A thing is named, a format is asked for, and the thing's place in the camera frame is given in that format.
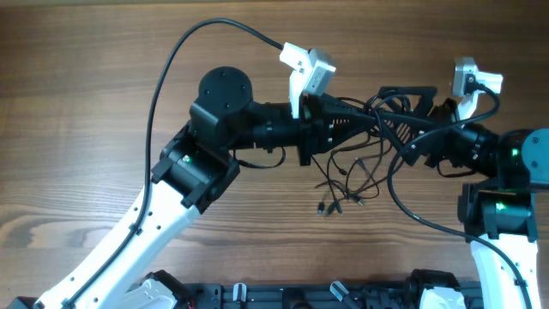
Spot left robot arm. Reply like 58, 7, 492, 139
11, 67, 380, 308

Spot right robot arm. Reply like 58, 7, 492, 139
394, 108, 548, 308

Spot black USB cables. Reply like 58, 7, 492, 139
310, 94, 413, 215

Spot left camera black cable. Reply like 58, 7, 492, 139
59, 17, 285, 309

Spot camera black cable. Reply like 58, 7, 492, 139
385, 81, 533, 309
59, 17, 285, 309

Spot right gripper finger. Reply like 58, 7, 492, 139
377, 86, 437, 117
377, 109, 450, 150

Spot right camera black cable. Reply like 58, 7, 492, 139
385, 81, 533, 309

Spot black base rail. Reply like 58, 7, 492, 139
118, 278, 483, 309

